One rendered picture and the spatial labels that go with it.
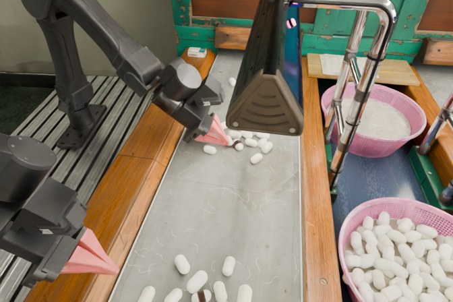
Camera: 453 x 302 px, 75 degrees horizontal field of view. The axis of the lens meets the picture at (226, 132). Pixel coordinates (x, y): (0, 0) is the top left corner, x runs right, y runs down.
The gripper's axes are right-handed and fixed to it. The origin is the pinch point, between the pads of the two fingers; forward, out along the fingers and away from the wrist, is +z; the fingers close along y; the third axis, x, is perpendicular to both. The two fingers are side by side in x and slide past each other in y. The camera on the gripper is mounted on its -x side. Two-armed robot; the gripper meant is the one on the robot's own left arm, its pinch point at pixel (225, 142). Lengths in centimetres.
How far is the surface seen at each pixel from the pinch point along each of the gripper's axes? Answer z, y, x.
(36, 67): -85, 121, 154
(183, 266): -1.3, -30.9, 0.9
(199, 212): -0.2, -19.0, 2.5
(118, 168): -16.5, -12.8, 13.6
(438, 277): 31.4, -24.7, -25.3
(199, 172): -2.1, -8.8, 4.3
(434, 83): 48, 41, -39
